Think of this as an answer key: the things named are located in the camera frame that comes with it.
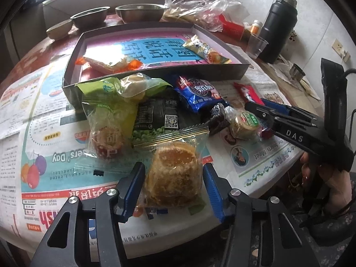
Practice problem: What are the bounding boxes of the orange medicine bottle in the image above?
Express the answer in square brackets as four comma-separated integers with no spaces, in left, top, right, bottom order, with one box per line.
[249,19,263,35]

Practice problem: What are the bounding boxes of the red snack packet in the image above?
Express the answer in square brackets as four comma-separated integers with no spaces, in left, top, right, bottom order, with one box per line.
[233,82,274,140]

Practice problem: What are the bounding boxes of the red box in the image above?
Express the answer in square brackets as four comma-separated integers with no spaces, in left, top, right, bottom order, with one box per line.
[218,15,251,38]

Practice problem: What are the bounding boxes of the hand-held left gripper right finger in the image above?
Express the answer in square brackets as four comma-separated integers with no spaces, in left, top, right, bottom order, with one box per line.
[202,163,312,267]

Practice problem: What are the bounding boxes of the wall socket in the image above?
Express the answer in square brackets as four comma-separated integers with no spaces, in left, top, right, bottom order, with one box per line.
[332,39,351,62]

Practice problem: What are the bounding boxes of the ceramic bowl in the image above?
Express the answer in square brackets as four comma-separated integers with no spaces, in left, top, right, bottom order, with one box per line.
[46,19,73,40]

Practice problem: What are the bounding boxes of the green bread packet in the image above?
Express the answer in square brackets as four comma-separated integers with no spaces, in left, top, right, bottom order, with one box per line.
[76,73,174,106]

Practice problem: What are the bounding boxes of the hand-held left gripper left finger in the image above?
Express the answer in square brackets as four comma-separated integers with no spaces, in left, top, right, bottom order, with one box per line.
[29,161,146,267]

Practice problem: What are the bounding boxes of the large steel bowl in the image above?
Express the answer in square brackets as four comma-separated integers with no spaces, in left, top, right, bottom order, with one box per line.
[115,4,169,24]

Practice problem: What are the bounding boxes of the black thermos flask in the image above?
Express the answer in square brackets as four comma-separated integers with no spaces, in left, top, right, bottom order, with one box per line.
[257,0,299,64]

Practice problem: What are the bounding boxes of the folded colourful newspaper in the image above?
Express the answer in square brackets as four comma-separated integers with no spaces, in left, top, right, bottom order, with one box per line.
[0,55,84,142]

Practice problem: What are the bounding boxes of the crumpled white paper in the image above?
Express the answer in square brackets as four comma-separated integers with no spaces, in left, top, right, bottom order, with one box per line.
[265,54,322,101]

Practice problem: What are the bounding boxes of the dark cardboard box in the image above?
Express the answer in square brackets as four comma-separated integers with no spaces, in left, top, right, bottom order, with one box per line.
[62,22,250,109]

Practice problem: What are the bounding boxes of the orange-ended cracker packet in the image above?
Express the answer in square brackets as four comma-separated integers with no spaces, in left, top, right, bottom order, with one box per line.
[75,56,140,74]

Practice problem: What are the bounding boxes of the muffin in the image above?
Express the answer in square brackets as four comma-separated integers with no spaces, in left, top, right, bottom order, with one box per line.
[74,101,145,178]

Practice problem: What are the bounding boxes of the yellow snack packet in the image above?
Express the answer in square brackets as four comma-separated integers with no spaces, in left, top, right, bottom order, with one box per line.
[182,35,233,65]

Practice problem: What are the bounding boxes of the white cabinet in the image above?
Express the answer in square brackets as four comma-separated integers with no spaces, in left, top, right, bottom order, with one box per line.
[6,0,46,62]

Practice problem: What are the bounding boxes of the clear plastic bag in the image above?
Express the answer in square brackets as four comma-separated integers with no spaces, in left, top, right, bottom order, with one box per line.
[161,0,251,32]

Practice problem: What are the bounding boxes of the small round cake green label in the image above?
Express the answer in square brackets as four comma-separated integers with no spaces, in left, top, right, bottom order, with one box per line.
[225,107,263,141]

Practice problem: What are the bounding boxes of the small steel cup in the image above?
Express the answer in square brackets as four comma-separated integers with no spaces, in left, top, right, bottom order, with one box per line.
[289,63,306,82]

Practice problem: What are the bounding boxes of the black pea snack packet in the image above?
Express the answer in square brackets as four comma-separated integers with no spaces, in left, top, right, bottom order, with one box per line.
[132,96,181,145]

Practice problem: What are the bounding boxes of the person's right hand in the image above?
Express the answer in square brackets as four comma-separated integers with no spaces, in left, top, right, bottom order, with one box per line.
[301,154,353,209]

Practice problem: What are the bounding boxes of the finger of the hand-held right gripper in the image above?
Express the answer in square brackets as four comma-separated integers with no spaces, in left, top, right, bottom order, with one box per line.
[261,98,324,124]
[244,101,316,152]

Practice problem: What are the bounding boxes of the golden pastry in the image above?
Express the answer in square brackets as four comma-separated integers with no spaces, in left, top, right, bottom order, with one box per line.
[133,126,210,217]

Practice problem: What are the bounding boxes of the blue cookie packet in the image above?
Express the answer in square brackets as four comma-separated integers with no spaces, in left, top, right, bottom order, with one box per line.
[172,75,226,114]

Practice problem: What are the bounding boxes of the large colourful newspaper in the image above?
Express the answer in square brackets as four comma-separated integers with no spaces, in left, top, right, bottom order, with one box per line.
[0,61,305,259]

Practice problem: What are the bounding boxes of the small dark cookie packet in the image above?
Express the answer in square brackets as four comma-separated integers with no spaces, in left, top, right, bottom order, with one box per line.
[204,103,233,137]

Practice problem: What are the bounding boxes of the clear plastic cup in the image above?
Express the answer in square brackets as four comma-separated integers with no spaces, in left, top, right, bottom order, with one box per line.
[245,33,269,59]

